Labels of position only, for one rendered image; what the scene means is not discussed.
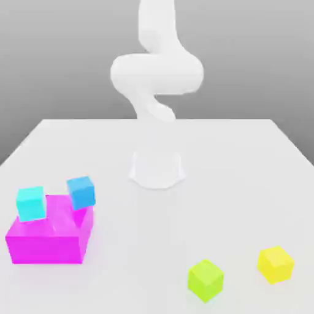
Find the small lime green cube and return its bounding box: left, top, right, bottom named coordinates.
left=188, top=259, right=224, bottom=304

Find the small blue cube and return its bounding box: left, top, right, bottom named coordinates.
left=66, top=175, right=96, bottom=211

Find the small yellow cube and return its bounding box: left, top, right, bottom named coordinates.
left=257, top=245, right=296, bottom=286

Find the small cyan cube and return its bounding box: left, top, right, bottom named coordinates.
left=15, top=186, right=47, bottom=223

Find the large magenta box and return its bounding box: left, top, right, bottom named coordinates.
left=5, top=194, right=94, bottom=265

